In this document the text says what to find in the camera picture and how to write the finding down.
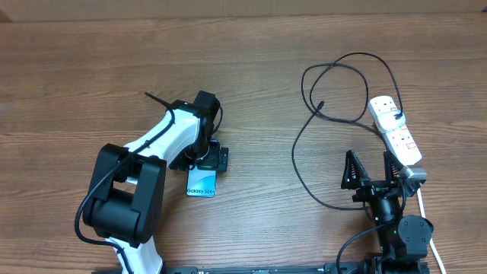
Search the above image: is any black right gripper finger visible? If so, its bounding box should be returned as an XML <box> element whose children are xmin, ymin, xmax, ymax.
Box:
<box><xmin>341</xmin><ymin>150</ymin><xmax>370</xmax><ymax>190</ymax></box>
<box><xmin>384</xmin><ymin>150</ymin><xmax>404</xmax><ymax>181</ymax></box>

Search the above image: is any blue Galaxy smartphone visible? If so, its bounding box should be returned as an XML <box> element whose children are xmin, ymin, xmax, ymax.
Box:
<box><xmin>186</xmin><ymin>167</ymin><xmax>217</xmax><ymax>198</ymax></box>

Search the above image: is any black charger cable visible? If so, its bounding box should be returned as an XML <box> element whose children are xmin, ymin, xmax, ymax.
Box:
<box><xmin>291</xmin><ymin>52</ymin><xmax>405</xmax><ymax>212</ymax></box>

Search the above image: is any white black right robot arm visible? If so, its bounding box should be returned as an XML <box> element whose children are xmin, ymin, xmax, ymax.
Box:
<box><xmin>335</xmin><ymin>150</ymin><xmax>434</xmax><ymax>273</ymax></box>

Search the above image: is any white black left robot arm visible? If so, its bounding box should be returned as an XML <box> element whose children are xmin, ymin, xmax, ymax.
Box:
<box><xmin>74</xmin><ymin>91</ymin><xmax>229</xmax><ymax>274</ymax></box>

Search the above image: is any white charger plug adapter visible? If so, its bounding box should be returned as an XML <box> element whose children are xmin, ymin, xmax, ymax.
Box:
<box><xmin>375</xmin><ymin>110</ymin><xmax>406</xmax><ymax>133</ymax></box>

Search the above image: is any white power strip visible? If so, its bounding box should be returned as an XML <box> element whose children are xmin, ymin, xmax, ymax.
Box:
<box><xmin>368</xmin><ymin>96</ymin><xmax>422</xmax><ymax>165</ymax></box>

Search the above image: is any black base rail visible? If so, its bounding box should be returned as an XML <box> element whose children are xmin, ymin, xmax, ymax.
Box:
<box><xmin>92</xmin><ymin>262</ymin><xmax>430</xmax><ymax>274</ymax></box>

